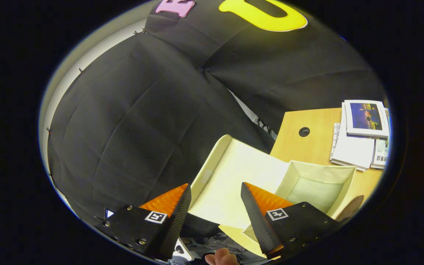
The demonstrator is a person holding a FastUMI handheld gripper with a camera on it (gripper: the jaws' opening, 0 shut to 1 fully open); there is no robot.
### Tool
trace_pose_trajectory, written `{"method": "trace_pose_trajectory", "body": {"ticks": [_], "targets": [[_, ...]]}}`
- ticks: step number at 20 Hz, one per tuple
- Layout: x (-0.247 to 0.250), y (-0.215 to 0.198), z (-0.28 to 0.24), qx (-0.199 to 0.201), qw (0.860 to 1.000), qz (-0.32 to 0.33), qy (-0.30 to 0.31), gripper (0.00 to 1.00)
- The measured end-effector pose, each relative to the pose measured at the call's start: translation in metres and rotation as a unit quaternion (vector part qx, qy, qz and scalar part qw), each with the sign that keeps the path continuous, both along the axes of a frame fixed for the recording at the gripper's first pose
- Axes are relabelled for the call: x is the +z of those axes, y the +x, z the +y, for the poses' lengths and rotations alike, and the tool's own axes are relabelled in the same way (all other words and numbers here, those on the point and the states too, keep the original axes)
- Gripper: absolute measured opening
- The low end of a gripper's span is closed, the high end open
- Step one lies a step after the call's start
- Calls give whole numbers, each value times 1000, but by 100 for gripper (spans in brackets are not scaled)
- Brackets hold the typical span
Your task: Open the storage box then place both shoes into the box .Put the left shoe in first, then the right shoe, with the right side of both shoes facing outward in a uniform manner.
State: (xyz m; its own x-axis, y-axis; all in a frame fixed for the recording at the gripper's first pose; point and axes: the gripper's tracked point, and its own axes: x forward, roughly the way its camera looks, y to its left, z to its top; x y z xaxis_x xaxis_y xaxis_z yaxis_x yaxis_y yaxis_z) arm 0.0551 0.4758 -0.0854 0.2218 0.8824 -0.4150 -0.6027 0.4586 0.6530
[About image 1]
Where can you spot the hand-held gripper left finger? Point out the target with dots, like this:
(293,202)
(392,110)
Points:
(177,224)

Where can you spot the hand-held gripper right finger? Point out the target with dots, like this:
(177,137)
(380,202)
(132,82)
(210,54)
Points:
(260,224)

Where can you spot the pale green fabric storage box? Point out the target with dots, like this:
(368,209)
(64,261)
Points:
(230,184)

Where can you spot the person's dark clothing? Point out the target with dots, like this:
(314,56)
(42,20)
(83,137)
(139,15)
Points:
(219,239)

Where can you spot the black table grommet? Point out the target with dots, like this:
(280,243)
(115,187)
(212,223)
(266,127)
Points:
(304,131)

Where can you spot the plain white book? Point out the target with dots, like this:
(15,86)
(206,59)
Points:
(352,151)

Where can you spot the book with pale blue cover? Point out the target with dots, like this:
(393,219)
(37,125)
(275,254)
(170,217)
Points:
(381,154)

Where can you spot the white book with night photo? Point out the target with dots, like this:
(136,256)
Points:
(366,117)

